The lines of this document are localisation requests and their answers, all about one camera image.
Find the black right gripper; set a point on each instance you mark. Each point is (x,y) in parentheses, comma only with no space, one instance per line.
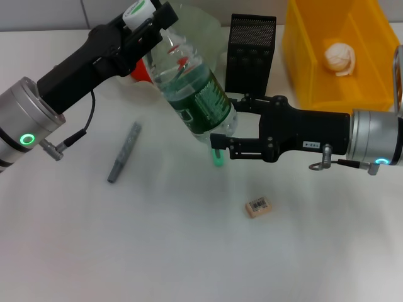
(308,132)

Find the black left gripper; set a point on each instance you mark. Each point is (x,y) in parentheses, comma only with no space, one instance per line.
(88,66)

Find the red-orange fruit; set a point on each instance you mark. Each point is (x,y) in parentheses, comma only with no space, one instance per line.
(141,72)

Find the clear green-label water bottle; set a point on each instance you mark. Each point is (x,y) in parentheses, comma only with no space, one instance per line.
(195,94)

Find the white paper ball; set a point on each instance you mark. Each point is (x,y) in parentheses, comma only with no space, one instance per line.
(338,59)

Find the green utility knife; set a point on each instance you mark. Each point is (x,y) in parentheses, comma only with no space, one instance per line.
(218,158)

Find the translucent green fruit bowl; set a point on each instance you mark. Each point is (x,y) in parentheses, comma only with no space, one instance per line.
(204,34)

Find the black mesh pen holder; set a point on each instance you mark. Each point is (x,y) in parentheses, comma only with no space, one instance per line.
(248,59)

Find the beige eraser with barcode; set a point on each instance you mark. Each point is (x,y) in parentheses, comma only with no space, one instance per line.
(258,207)

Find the grey marker pen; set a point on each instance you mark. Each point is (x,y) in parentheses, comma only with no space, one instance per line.
(124,152)

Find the yellow plastic bin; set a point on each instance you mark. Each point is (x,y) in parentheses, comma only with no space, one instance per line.
(343,75)

